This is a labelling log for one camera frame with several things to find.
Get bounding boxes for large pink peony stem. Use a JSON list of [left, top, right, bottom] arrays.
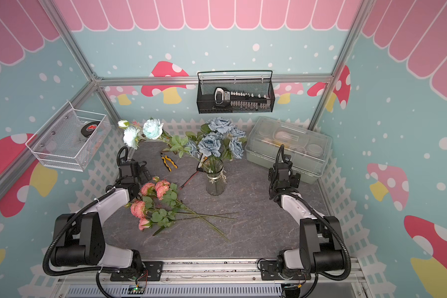
[[135, 177, 228, 240]]

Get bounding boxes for pink peony pair stem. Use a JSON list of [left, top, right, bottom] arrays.
[[129, 201, 234, 222]]

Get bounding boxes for pink rose stem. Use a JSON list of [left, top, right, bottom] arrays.
[[139, 212, 212, 236]]

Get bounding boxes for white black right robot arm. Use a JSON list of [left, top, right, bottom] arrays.
[[269, 145, 351, 281]]

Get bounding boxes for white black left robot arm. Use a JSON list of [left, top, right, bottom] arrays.
[[42, 147, 145, 280]]

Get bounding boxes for clear glass vase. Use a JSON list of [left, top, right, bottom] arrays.
[[202, 158, 227, 196]]

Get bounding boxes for yellow black pliers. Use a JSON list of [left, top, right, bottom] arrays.
[[160, 152, 178, 172]]

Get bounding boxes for translucent plastic storage box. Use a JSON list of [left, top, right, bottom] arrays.
[[245, 117, 332, 185]]

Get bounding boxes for light blue peony stem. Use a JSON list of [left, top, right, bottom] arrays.
[[118, 119, 191, 153]]

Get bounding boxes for black tape roll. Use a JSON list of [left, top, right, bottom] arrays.
[[80, 121, 101, 138]]

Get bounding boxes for dusty blue rose bunch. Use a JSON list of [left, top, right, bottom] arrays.
[[184, 117, 247, 161]]

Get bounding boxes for socket wrench set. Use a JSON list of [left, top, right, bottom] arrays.
[[212, 88, 272, 112]]

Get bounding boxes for red black cable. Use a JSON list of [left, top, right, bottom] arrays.
[[179, 167, 206, 190]]

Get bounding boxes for white wire wall basket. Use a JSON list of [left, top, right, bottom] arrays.
[[26, 102, 111, 172]]

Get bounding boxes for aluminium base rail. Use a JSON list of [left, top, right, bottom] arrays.
[[52, 258, 369, 298]]

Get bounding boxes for black wire wall basket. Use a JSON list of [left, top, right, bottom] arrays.
[[197, 70, 275, 114]]

